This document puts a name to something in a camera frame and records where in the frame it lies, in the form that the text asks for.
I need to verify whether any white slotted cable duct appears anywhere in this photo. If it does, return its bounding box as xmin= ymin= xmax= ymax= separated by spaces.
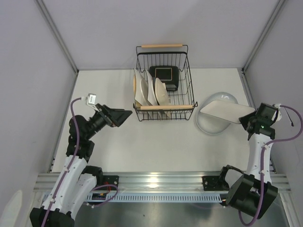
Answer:
xmin=84 ymin=193 xmax=223 ymax=203

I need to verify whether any black square dish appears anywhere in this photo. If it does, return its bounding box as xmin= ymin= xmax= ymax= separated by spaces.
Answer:
xmin=149 ymin=66 xmax=179 ymax=91

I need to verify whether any wooden plate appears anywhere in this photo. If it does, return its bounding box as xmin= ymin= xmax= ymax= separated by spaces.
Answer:
xmin=133 ymin=75 xmax=136 ymax=97

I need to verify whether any white square plate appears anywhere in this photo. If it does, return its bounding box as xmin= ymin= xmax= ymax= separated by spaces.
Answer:
xmin=134 ymin=69 xmax=148 ymax=106
xmin=146 ymin=71 xmax=158 ymax=105

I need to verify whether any black wire dish rack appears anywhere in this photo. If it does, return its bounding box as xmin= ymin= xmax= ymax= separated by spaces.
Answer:
xmin=133 ymin=44 xmax=198 ymax=122

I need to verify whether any woven fan-shaped plate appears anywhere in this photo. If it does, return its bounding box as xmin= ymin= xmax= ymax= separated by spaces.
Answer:
xmin=154 ymin=78 xmax=170 ymax=105

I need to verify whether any white square plate far left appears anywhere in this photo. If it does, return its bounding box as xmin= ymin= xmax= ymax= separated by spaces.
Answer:
xmin=134 ymin=69 xmax=148 ymax=106

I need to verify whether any white rectangular plate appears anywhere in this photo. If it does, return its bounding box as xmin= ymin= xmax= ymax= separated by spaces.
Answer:
xmin=200 ymin=100 xmax=255 ymax=124

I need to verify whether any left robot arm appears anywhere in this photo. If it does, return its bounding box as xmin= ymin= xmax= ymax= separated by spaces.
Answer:
xmin=29 ymin=104 xmax=132 ymax=227

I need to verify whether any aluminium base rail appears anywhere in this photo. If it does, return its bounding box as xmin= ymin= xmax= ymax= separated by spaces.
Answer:
xmin=33 ymin=172 xmax=291 ymax=193

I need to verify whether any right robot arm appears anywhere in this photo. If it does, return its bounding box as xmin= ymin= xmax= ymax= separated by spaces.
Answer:
xmin=217 ymin=103 xmax=281 ymax=221

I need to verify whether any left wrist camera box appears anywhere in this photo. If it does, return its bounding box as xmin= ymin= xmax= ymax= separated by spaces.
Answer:
xmin=80 ymin=93 xmax=98 ymax=111

